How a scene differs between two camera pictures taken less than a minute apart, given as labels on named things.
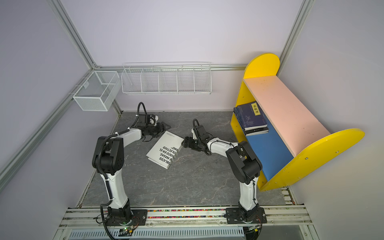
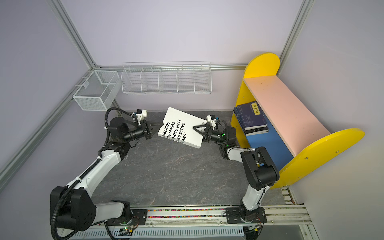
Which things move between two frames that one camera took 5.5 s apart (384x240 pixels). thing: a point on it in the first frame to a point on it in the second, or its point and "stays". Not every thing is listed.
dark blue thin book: (250, 116) stays
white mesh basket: (98, 91) stays
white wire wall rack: (167, 78) stays
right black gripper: (189, 140) to (207, 133)
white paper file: (165, 151) to (179, 126)
